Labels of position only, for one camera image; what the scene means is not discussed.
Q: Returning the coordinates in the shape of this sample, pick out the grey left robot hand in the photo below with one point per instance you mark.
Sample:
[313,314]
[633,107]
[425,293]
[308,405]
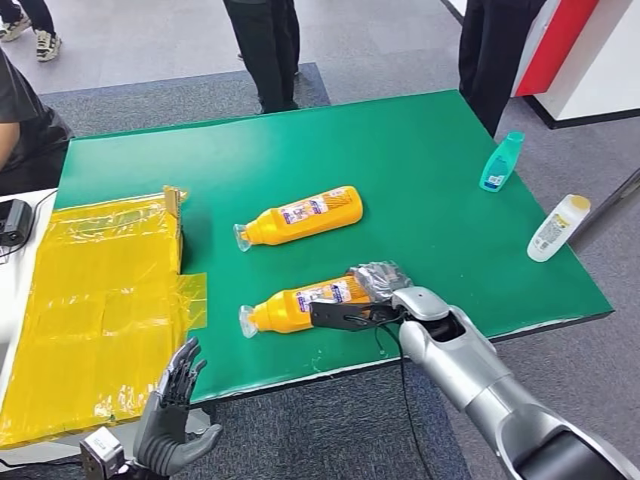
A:
[160,430]

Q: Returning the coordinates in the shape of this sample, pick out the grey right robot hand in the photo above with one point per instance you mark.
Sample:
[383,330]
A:
[380,278]

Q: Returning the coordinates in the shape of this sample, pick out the orange bottle with clear cap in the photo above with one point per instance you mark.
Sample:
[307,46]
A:
[300,218]
[285,310]

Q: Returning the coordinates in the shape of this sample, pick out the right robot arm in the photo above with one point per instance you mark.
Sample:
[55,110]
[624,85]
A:
[480,378]

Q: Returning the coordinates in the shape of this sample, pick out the teal plastic bottle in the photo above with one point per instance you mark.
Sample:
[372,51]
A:
[500,162]

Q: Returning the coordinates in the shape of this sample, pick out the white bottle with yellow cap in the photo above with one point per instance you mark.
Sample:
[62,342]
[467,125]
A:
[555,232]

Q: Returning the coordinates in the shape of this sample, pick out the box wrapped in yellow plastic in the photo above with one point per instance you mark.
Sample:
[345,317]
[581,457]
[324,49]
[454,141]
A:
[100,311]

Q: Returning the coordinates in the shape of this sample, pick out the white table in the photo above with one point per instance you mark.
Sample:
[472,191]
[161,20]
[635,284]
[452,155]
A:
[15,291]

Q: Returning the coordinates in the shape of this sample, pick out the person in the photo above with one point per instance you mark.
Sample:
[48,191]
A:
[490,60]
[45,43]
[270,53]
[25,132]

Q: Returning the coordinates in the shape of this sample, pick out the black device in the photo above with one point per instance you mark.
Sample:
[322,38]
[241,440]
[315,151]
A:
[15,222]

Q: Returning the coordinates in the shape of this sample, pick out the red and white counter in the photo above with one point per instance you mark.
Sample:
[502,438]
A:
[600,66]

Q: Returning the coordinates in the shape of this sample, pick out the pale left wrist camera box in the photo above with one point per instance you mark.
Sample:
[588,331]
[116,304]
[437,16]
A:
[103,454]

